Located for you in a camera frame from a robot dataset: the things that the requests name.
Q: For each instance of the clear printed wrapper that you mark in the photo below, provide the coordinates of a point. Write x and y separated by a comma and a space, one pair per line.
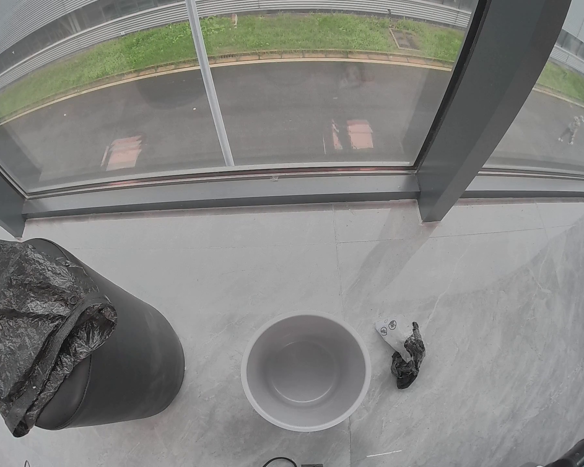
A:
392, 336

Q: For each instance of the black plastic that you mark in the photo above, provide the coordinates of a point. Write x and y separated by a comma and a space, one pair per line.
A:
406, 367

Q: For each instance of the black plastic bag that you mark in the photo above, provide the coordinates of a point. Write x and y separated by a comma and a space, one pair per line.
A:
24, 309

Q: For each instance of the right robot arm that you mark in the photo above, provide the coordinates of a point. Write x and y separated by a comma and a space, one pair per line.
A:
581, 453

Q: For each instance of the white trash bin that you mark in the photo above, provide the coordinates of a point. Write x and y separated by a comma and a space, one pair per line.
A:
301, 358

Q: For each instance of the window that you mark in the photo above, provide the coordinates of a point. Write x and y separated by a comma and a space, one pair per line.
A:
321, 115

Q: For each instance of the dark grey round chair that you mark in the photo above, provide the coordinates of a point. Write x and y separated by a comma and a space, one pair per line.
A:
136, 348

